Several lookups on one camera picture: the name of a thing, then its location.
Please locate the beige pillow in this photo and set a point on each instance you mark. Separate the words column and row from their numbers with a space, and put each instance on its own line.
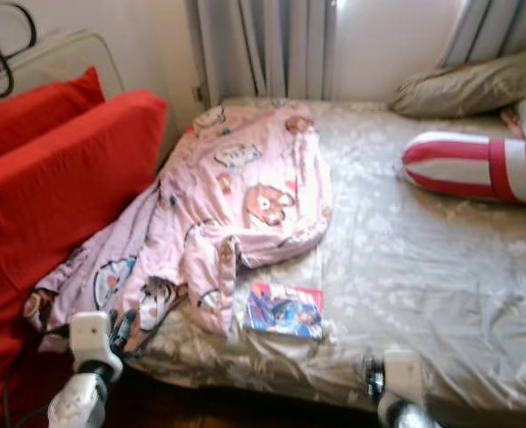
column 468, row 87

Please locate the pink cartoon print blanket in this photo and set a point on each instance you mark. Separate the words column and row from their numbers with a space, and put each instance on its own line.
column 236, row 178

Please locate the large red cushion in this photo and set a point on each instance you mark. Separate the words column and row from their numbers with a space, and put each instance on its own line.
column 67, row 205

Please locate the red white blue bolster pillow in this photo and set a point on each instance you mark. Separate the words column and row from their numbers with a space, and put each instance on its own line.
column 459, row 165

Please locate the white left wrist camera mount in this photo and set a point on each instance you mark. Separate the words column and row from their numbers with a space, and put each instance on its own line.
column 92, row 339

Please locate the colourful comic magazine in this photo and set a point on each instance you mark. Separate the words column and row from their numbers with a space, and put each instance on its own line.
column 285, row 310

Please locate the quilted mattress with green edge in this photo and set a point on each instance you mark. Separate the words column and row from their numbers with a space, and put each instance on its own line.
column 67, row 61

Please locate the grey curtain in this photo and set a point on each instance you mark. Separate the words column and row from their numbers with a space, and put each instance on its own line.
column 499, row 31
column 263, row 45

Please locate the bed with grey floral sheet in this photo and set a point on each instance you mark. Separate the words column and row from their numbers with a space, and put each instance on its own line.
column 415, row 267

